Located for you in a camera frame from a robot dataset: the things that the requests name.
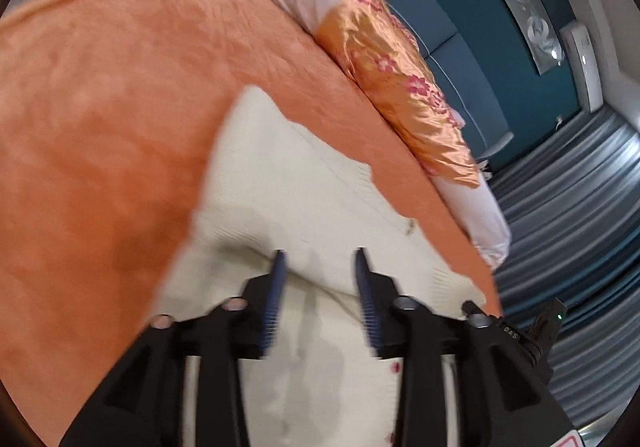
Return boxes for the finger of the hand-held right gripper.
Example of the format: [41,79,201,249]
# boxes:
[461,299,496,330]

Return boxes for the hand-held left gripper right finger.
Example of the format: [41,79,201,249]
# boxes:
[354,248,587,447]

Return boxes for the orange fleece blanket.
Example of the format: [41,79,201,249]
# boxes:
[0,0,503,447]

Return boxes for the white wall device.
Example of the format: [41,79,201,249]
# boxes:
[559,22,606,113]

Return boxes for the white knitted sweater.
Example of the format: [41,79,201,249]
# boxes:
[155,86,488,447]

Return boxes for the grey curtain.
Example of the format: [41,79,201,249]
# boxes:
[487,104,640,447]

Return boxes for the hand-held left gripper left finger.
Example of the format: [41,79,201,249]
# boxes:
[59,249,289,447]

